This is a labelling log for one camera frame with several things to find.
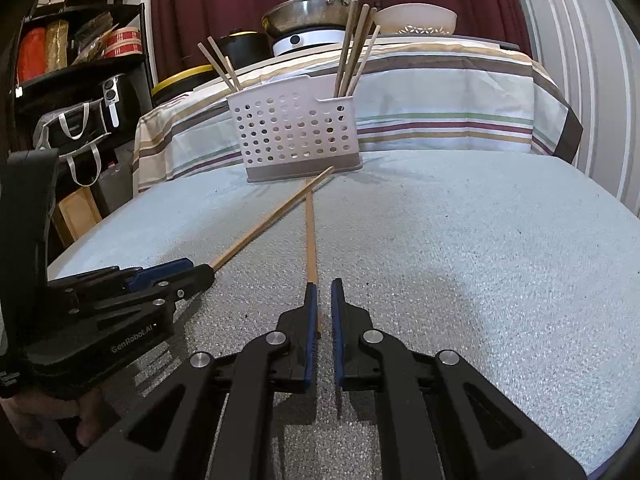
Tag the light blue foam mat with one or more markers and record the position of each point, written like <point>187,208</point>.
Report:
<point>450,260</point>

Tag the white perforated utensil basket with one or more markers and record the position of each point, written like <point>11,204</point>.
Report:
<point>295,135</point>

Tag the person's left hand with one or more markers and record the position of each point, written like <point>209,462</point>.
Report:
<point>90,420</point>

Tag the black shelving unit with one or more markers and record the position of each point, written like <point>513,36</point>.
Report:
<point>80,75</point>

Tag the maroon curtain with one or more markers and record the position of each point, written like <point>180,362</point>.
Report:
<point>225,0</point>

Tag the white wardrobe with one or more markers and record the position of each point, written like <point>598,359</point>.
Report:
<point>575,60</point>

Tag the black tote bag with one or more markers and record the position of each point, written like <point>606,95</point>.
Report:
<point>70,130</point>

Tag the striped tablecloth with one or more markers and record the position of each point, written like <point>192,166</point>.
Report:
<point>450,95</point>

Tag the orange bag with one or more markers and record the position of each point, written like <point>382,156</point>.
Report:
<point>32,55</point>

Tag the yellow mesh roll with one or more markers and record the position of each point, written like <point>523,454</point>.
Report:
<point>57,45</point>

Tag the steel frying pan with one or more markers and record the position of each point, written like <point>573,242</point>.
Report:
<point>305,12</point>

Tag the flat yellow black pan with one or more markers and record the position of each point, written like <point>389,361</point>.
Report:
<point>180,82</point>

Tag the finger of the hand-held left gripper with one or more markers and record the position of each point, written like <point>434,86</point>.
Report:
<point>195,280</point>
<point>160,275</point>

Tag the round red striped box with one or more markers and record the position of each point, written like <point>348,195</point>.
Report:
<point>122,42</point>

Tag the white colander bowl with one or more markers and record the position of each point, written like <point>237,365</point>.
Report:
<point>420,20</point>

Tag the dark plastic food packets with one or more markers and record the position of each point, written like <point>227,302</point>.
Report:
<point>92,35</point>

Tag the black pot with yellow lid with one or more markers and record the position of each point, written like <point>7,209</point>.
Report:
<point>245,50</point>

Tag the black air fryer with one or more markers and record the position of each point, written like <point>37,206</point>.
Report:
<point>112,100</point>

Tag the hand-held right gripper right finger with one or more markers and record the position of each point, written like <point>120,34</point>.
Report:
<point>337,330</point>

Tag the wooden board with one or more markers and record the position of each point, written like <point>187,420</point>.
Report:
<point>77,215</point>

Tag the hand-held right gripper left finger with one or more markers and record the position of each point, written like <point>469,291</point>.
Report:
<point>311,330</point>

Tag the white induction cooker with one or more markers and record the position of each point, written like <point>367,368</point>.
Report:
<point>310,42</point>

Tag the grey storage box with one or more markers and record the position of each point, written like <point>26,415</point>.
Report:
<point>115,190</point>

